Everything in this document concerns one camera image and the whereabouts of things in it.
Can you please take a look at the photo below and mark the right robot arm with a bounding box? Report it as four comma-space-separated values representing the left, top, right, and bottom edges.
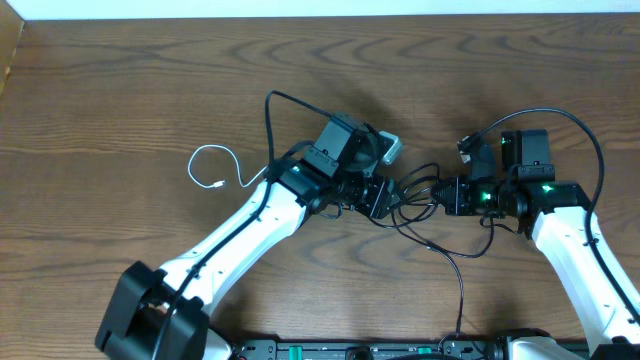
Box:
431, 130, 639, 359

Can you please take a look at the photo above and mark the white usb cable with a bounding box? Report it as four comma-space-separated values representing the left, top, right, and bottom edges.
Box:
187, 144, 269, 190

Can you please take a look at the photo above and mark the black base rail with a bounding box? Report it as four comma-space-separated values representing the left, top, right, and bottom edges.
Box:
231, 336, 509, 360

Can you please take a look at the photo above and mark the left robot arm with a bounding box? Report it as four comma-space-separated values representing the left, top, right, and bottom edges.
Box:
95, 113, 403, 359

